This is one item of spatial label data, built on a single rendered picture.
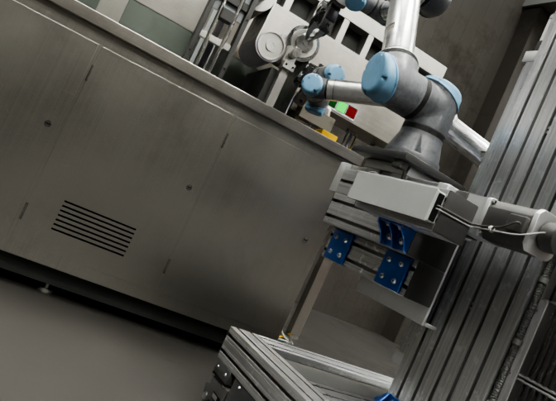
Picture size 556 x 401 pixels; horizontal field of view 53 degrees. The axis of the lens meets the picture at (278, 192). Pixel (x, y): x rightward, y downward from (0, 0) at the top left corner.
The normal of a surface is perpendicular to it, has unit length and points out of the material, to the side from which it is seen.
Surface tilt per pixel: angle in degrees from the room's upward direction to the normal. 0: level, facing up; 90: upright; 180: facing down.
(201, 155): 90
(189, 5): 90
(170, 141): 90
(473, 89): 90
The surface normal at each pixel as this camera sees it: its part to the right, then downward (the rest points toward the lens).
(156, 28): 0.36, 0.11
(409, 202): -0.79, -0.38
